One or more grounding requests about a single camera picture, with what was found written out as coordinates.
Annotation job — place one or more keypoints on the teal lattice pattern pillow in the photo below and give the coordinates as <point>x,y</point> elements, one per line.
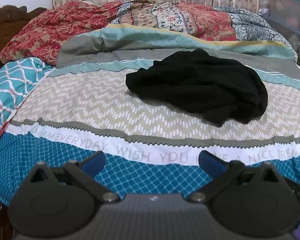
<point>12,85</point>

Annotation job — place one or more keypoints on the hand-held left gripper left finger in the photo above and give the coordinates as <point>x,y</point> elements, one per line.
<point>94,163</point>

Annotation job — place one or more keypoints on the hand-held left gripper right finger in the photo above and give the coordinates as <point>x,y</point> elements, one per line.
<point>211,162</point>

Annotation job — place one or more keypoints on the red floral patchwork quilt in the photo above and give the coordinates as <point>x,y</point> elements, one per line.
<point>40,35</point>

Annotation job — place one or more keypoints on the carved wooden headboard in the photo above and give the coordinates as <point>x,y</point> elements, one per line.
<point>5,20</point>

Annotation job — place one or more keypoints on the teal grey patterned bedspread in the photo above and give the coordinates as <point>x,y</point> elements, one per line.
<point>90,110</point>

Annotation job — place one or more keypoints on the black pants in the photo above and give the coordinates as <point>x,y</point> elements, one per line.
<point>197,85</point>

